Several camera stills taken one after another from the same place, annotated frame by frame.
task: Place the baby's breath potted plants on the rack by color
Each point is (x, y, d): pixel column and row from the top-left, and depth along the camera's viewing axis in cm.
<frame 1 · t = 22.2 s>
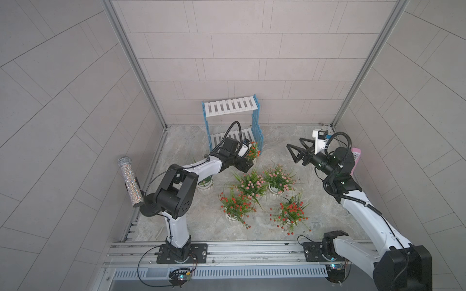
left hand: (248, 158, 94), fingers open
right hand: (293, 143, 73), fingers open
blue white wooden rack: (221, 116, 89), point 25 cm above the table
red flower pot: (253, 151, 90), point 13 cm above the table
pink flower pot middle: (251, 185, 77), point 14 cm above the table
pink flower pot right: (279, 179, 82), point 11 cm above the table
red flower pot 2: (237, 208, 71), point 15 cm above the table
red flower pot 3: (289, 213, 74), point 10 cm above the table
silver glitter cylinder: (131, 182, 68), point 23 cm above the table

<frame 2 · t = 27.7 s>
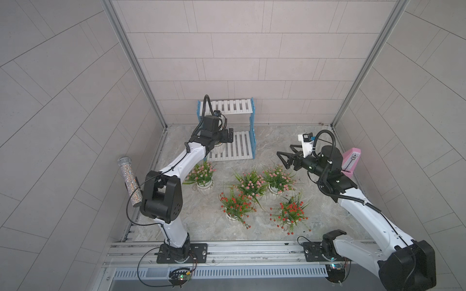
left hand: (227, 128, 90), fingers open
right hand: (283, 150, 74), fingers open
blue white wooden rack: (244, 144, 107), point 2 cm above the table
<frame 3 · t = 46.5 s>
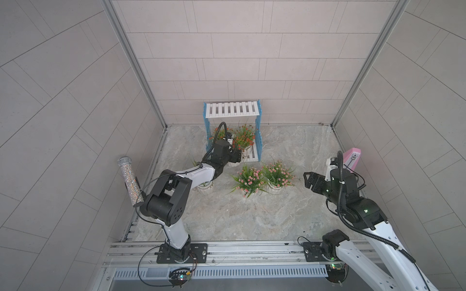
left hand: (237, 146, 94), fingers open
right hand: (309, 175, 74), fingers open
red flower pot 2: (243, 138, 91), point 17 cm above the table
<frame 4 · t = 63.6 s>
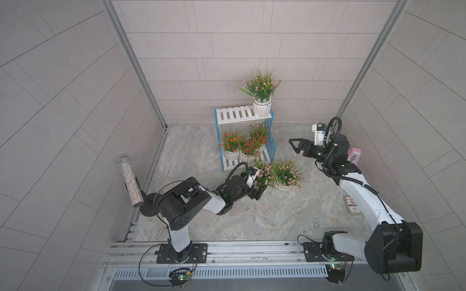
left hand: (263, 180, 87), fingers open
right hand: (295, 141, 79), fingers open
